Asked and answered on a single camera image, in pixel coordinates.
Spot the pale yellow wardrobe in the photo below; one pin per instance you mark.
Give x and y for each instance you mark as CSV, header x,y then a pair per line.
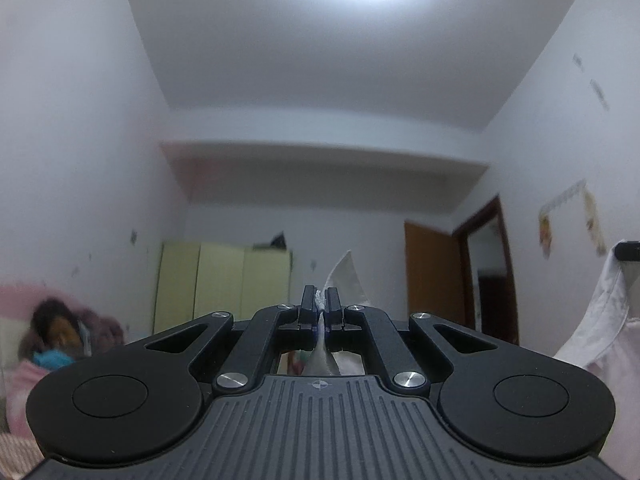
x,y
220,285

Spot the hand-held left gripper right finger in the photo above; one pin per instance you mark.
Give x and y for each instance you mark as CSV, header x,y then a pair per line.
x,y
334,317

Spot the wall poster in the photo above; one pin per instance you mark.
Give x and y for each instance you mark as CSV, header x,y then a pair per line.
x,y
592,225

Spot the dark wooden door frame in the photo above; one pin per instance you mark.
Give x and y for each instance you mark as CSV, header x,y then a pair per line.
x,y
505,270

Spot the pink bed headboard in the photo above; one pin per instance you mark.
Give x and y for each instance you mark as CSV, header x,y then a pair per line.
x,y
17,300

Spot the teal cloth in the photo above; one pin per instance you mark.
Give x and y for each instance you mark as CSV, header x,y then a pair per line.
x,y
52,359

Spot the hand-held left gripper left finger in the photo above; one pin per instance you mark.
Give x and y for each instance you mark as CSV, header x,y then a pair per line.
x,y
310,317

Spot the brown wooden door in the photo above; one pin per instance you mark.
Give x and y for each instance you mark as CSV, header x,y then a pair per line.
x,y
432,275

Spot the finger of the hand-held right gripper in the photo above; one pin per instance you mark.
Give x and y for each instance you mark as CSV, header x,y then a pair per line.
x,y
629,251

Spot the black bag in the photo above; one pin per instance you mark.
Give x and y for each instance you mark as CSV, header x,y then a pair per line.
x,y
275,241

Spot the white shirt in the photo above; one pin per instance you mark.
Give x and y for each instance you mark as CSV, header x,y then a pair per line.
x,y
610,320

